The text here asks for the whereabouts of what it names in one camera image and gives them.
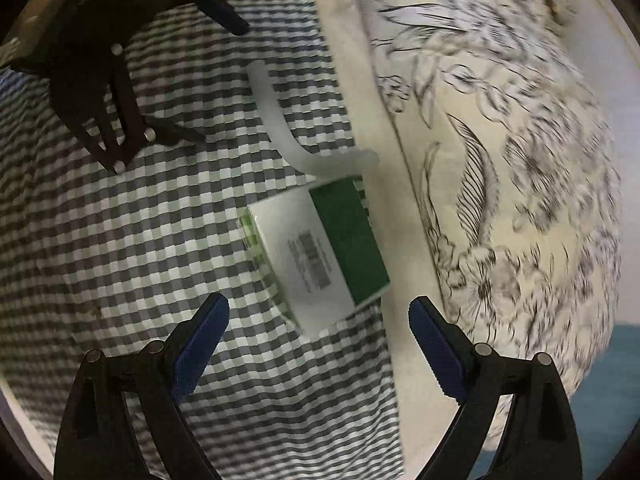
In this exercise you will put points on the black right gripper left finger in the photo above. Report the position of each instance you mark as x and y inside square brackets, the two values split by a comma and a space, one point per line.
[96, 439]

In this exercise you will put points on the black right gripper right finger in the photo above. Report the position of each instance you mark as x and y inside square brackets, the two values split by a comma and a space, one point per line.
[539, 440]

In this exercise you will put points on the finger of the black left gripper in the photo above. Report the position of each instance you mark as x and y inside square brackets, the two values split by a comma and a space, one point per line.
[164, 131]
[225, 15]

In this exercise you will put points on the green white medicine box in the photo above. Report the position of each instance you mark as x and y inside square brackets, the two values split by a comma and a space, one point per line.
[315, 250]

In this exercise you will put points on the floral folded duvet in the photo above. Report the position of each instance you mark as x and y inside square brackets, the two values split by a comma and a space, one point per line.
[509, 157]

